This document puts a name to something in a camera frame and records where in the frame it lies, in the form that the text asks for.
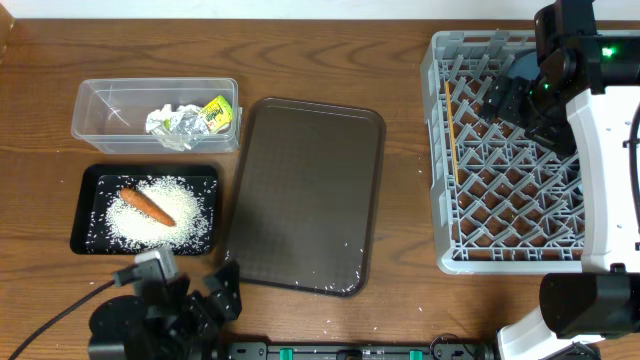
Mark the green snack wrapper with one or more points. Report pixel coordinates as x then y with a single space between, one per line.
213 118

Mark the white tissue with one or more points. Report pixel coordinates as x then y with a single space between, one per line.
160 127

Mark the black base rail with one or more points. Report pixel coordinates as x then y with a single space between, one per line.
442 348

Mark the black waste tray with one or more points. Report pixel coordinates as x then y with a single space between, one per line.
98 189

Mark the pile of white rice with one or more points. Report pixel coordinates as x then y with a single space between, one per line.
142 232

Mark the orange carrot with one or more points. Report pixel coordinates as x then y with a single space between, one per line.
146 206

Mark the wooden chopstick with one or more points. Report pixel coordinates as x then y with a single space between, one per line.
452 136

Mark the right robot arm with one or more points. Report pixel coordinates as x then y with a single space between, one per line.
583 102

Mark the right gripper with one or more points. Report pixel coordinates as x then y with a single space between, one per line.
505 101

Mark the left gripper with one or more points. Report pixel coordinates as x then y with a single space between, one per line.
209 327

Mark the clear plastic bin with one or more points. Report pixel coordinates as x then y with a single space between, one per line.
110 114

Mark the grey dishwasher rack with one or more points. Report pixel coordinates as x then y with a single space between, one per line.
518 207

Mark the brown serving tray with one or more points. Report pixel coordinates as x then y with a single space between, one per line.
305 196

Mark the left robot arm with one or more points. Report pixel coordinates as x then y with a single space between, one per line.
120 330

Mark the dark blue plate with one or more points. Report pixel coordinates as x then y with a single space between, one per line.
524 67

